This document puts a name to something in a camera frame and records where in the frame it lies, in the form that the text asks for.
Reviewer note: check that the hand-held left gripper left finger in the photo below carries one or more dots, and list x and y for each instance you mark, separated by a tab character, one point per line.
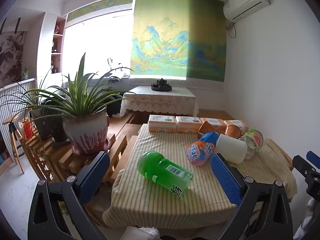
95	177

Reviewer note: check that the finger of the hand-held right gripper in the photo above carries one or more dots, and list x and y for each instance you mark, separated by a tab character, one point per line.
314	159
301	163

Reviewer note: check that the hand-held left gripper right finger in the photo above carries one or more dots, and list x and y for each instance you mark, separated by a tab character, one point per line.
226	180

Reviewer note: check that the green plastic bottle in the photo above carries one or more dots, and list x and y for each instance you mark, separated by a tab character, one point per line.
160	167

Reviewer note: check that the person's right forearm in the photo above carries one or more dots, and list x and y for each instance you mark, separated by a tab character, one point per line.
311	220

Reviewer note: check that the white cup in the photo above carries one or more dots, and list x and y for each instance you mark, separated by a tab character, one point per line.
231	147

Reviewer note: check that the copper coloured cup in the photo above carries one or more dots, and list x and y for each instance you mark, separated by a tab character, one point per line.
232	131
206	128

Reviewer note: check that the wooden slatted plant rack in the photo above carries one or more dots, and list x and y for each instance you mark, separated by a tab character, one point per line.
67	162

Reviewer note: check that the spider plant in glazed pot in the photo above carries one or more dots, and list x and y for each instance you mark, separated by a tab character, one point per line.
85	130

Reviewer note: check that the striped yellow tablecloth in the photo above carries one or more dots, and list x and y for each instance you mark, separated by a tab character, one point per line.
155	205

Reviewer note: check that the grassy plant in dark pot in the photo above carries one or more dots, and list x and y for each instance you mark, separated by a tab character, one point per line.
45	122

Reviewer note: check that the dark bag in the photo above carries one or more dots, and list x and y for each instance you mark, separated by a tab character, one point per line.
113	103

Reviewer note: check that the wooden stool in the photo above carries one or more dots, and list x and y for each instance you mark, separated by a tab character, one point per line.
15	145

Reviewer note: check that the table with lace tablecloth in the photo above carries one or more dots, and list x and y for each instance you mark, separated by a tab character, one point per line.
160	100

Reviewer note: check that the dark tea tray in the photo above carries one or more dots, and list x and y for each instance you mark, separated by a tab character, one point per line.
161	88

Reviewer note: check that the dark teapot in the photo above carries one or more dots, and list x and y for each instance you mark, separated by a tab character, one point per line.
162	82

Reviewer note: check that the white slatted radiator cover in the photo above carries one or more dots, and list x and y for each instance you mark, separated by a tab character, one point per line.
10	95

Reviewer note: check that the small green potted plant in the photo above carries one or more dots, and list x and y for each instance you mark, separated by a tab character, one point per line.
25	73

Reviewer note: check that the landscape painting roller blind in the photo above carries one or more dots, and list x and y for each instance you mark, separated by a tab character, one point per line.
175	37

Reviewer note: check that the rolled-up landscape roller blind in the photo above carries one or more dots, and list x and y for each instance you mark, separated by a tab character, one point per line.
100	7

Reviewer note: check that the white air conditioner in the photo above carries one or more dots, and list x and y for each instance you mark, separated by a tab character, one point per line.
246	2

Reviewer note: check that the white wall shelf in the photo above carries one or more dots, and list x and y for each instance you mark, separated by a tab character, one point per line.
50	42

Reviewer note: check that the ink painting wall scroll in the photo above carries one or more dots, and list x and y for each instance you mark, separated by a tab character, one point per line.
11	57

